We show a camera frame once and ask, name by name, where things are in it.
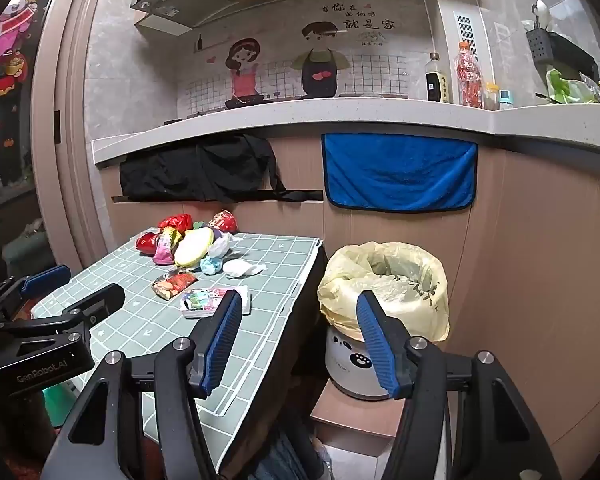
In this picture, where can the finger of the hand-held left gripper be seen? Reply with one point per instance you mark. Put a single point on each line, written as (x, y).
(100, 297)
(45, 276)

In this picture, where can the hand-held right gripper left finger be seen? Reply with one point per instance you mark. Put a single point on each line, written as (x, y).
(225, 340)

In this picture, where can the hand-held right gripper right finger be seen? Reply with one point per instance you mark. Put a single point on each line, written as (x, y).
(375, 345)

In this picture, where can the pink clear plastic wrapper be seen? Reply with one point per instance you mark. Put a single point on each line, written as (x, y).
(200, 302)

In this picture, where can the yellow plastic bin liner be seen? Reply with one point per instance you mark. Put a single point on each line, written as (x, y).
(405, 280)

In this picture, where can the gold and maroon snack packet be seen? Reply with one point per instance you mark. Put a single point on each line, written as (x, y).
(164, 250)

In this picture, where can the purple eggplant sponge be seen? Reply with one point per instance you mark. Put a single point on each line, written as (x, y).
(219, 236)

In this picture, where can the red paper cup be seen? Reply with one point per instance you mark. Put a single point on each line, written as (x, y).
(225, 220)

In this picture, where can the green plastic object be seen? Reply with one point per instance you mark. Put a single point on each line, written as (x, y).
(60, 402)

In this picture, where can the red foil packet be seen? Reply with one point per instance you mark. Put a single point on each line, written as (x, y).
(147, 242)
(175, 221)

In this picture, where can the red and yellow snack packet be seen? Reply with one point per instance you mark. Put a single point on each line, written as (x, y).
(172, 285)

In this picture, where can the white crumpled tissue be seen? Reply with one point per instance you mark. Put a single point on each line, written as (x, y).
(240, 267)

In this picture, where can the light blue crumpled paper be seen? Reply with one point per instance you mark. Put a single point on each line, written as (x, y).
(211, 265)

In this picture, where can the brown wooden box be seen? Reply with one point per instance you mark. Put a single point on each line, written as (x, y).
(350, 420)

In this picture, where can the white plastic bag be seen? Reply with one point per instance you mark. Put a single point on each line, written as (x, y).
(220, 247)

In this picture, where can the round yellow-rimmed sponge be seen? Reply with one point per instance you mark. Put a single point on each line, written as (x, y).
(192, 249)

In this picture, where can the green grid table mat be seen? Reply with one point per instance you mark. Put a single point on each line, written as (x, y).
(280, 260)

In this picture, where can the blue denim cloth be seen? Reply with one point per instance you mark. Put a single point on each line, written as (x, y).
(285, 455)

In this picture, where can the black cloth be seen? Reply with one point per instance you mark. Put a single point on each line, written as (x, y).
(195, 170)

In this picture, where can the blue towel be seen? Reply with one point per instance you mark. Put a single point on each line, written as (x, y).
(400, 170)

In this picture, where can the grey kitchen countertop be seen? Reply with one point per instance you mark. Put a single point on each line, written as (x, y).
(330, 115)

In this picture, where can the red festive window decal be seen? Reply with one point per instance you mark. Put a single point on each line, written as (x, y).
(10, 25)

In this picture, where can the dark sauce bottle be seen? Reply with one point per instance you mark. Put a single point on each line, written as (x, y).
(435, 85)

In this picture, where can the small clear jar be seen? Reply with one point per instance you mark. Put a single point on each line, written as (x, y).
(491, 97)

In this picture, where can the small light blue container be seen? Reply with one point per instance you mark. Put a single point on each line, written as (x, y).
(505, 101)

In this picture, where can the red-filled plastic bottle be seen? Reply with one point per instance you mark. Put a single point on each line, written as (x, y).
(469, 80)

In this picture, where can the green plastic bag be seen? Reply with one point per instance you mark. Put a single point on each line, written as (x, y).
(565, 87)

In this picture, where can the white vented pipe cover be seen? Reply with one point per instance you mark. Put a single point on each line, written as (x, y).
(447, 25)

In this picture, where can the dark perforated utensil holder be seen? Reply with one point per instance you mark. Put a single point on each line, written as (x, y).
(540, 45)

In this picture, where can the black dish rack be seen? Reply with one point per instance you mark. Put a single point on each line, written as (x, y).
(577, 55)

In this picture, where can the white ladle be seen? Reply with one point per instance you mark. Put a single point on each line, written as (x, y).
(541, 10)

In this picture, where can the cartoon wall sticker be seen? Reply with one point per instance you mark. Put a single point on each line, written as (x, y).
(280, 75)

